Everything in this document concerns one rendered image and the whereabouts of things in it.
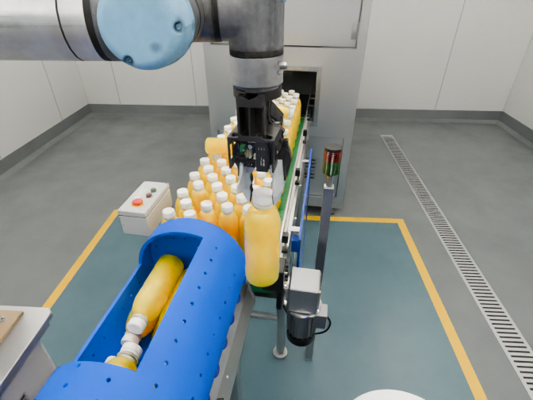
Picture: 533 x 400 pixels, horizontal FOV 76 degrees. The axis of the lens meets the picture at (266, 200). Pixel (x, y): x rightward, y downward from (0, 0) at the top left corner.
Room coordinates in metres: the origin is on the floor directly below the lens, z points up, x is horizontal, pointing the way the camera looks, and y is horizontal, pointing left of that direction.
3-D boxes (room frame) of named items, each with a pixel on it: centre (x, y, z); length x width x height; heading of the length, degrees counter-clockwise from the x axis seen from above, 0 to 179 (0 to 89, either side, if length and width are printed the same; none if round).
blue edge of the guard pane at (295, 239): (1.36, -0.17, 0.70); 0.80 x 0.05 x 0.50; 170
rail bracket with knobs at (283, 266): (0.78, -0.02, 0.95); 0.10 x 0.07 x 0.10; 80
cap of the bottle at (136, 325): (0.48, 0.29, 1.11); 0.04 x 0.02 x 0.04; 80
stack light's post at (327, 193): (1.09, -0.23, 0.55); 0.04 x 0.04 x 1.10; 80
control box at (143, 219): (1.02, 0.44, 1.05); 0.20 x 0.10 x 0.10; 170
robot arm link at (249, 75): (0.50, 0.01, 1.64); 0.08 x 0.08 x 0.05
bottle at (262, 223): (0.52, 0.01, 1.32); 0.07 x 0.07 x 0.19
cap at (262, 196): (0.52, 0.01, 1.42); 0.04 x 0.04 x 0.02
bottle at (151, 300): (0.58, 0.27, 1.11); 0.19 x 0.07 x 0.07; 170
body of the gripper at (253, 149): (0.50, 0.01, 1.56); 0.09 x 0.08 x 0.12; 167
